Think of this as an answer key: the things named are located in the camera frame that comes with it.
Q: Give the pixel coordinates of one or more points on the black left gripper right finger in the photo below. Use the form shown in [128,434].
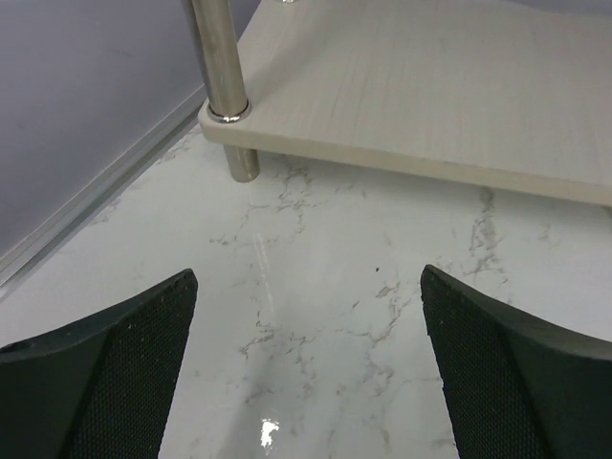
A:
[515,385]

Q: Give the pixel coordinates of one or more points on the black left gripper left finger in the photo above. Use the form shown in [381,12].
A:
[101,386]

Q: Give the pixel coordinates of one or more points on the white two-tier shelf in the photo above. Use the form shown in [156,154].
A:
[512,95]

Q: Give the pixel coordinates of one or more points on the aluminium rail frame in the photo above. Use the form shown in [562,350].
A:
[21,260]

